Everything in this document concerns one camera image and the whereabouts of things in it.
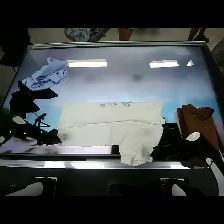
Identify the white T-shirt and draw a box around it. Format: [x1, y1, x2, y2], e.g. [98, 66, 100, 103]
[57, 101, 166, 167]

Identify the brown garment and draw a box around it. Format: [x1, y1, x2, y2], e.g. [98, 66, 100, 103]
[175, 103, 222, 152]

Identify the silver frame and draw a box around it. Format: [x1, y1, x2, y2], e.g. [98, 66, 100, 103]
[0, 158, 224, 197]

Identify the light blue garment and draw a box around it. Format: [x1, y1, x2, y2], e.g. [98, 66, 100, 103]
[21, 56, 69, 91]

